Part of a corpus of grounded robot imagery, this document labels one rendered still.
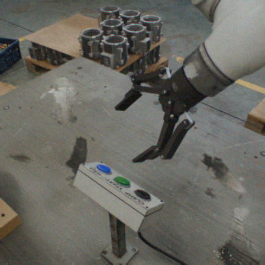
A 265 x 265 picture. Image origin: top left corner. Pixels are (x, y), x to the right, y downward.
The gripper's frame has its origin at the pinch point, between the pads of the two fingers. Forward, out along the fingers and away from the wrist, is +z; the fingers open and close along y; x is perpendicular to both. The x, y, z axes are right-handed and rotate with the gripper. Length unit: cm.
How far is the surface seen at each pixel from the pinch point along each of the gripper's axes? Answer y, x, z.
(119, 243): 21.9, -1.0, 14.0
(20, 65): -188, 76, 189
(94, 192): 12.2, -12.2, 2.7
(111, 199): 14.8, -11.2, -0.1
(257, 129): -31, 178, 37
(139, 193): 15.4, -7.6, -4.1
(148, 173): 3.5, 22.1, 19.3
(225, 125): -7, 55, 4
